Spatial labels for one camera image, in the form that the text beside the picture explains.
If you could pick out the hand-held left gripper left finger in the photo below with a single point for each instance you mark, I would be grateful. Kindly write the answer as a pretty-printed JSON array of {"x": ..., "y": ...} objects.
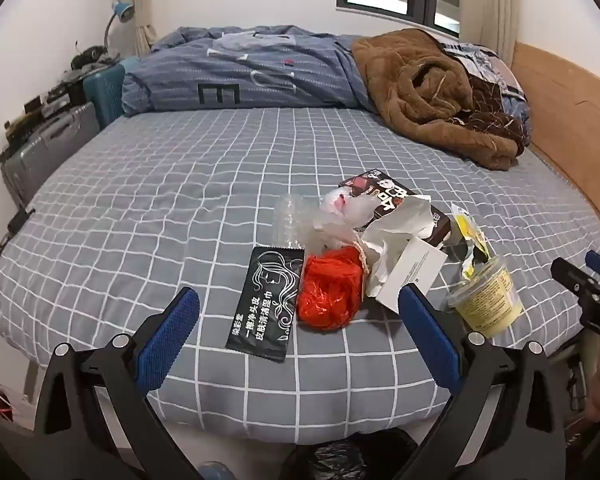
[{"x": 167, "y": 340}]

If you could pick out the blue desk lamp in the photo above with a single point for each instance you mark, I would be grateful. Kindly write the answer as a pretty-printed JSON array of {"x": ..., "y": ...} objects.
[{"x": 122, "y": 10}]

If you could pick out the teal plastic basket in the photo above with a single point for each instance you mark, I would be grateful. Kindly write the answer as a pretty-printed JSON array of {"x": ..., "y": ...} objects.
[{"x": 105, "y": 90}]

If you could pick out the black power adapter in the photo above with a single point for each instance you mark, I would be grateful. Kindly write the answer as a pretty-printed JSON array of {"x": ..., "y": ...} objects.
[{"x": 20, "y": 221}]

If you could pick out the wooden headboard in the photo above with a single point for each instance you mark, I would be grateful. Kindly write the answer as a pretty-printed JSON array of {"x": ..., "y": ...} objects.
[{"x": 570, "y": 100}]

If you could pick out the pile of dark gadgets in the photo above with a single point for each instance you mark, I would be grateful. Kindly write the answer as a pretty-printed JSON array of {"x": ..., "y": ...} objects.
[{"x": 55, "y": 95}]

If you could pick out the white paper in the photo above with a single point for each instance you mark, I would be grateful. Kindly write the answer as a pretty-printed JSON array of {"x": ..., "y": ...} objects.
[{"x": 395, "y": 230}]

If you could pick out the white card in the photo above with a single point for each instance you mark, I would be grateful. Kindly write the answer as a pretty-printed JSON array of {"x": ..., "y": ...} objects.
[{"x": 415, "y": 270}]

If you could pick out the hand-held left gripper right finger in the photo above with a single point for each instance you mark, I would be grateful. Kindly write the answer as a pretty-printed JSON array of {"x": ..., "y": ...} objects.
[{"x": 430, "y": 335}]

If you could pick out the cream curtain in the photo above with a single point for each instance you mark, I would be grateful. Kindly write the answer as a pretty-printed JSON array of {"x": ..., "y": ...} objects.
[
  {"x": 485, "y": 0},
  {"x": 142, "y": 5}
]

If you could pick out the yellow plastic cup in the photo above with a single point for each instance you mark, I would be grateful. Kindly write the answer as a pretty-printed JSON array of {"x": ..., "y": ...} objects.
[{"x": 485, "y": 305}]

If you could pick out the blue striped duvet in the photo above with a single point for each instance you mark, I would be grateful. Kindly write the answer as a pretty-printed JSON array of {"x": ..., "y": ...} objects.
[{"x": 260, "y": 60}]

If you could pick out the black wet wipe packet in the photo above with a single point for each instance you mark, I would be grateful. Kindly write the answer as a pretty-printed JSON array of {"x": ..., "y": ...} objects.
[{"x": 265, "y": 305}]

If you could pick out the yellow peeled wrapper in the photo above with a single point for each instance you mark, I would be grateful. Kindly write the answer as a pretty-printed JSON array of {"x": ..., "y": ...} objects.
[{"x": 467, "y": 227}]

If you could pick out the brown snack box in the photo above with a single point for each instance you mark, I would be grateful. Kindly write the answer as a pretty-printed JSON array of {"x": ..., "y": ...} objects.
[{"x": 375, "y": 182}]

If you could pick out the clear bubble wrap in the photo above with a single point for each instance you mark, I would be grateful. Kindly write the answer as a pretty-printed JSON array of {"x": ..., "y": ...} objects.
[{"x": 292, "y": 220}]

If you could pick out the white plastic bag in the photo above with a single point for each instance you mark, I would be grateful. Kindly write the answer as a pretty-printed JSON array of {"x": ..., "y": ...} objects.
[{"x": 350, "y": 210}]

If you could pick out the printed pillow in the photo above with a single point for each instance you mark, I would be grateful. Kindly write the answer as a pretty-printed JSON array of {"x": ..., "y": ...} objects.
[{"x": 485, "y": 65}]

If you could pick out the cream paper bag with twine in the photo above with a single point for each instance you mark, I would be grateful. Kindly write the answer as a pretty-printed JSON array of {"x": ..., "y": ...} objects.
[{"x": 363, "y": 255}]

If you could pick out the bed with grey checked sheet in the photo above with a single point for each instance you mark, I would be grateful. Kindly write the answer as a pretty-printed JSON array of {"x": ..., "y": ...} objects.
[{"x": 180, "y": 185}]

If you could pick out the black trash bag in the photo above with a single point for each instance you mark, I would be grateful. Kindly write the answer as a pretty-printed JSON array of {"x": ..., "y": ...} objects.
[{"x": 340, "y": 460}]

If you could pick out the grey suitcase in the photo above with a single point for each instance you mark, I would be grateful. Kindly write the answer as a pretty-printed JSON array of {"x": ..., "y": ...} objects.
[{"x": 50, "y": 140}]

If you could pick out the brown fleece blanket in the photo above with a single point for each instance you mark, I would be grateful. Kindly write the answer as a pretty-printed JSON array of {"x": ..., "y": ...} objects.
[{"x": 420, "y": 90}]

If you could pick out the red plastic bag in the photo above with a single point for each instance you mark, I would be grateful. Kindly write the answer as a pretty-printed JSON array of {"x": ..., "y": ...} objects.
[{"x": 330, "y": 285}]

